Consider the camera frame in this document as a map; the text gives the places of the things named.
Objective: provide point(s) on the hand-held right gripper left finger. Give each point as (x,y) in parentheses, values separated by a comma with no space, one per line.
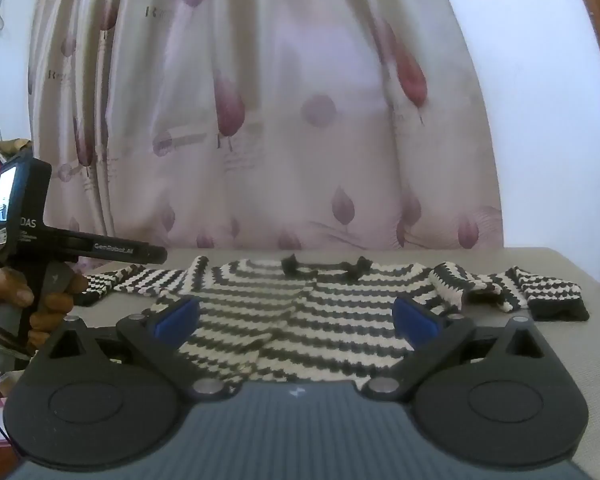
(176,319)

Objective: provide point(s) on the black and white striped sweater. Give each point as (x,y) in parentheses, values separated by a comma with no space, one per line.
(305,320)

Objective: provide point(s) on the person's left hand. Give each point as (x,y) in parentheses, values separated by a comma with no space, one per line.
(2,295)

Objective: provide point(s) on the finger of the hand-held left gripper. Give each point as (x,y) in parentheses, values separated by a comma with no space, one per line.
(125,252)

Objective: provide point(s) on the pink leaf print curtain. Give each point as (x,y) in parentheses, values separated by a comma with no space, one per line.
(280,110)

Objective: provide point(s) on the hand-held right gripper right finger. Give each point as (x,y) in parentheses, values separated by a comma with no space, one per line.
(416,319)

